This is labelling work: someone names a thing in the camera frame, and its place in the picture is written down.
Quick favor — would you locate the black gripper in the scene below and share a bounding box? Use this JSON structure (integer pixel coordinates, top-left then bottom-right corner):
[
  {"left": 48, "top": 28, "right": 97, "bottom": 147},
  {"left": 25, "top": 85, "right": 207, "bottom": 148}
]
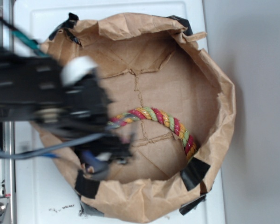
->
[{"left": 61, "top": 56, "right": 134, "bottom": 180}]

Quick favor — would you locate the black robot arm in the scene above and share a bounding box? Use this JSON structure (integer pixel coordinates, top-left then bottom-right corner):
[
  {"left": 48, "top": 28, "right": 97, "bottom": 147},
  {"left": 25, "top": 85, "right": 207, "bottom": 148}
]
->
[{"left": 0, "top": 47, "right": 131, "bottom": 180}]

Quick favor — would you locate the brown paper bag bin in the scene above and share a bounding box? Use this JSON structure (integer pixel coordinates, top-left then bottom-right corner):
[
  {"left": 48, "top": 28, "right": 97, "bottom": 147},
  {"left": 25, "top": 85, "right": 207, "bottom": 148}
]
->
[{"left": 41, "top": 13, "right": 236, "bottom": 223}]

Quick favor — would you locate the multicolour twisted rope toy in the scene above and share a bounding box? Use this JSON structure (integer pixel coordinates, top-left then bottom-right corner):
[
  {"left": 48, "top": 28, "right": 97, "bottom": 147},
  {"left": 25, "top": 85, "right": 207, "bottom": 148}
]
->
[{"left": 107, "top": 107, "right": 198, "bottom": 161}]

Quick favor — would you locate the gray braided cable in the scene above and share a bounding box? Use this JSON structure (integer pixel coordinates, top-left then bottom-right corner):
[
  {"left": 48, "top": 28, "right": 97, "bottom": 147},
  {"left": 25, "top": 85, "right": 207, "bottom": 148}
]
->
[{"left": 0, "top": 133, "right": 108, "bottom": 161}]

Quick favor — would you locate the metal frame rail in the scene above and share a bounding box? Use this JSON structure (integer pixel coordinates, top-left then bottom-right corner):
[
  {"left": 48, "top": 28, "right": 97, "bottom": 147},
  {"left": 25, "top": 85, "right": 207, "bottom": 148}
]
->
[{"left": 0, "top": 0, "right": 17, "bottom": 224}]

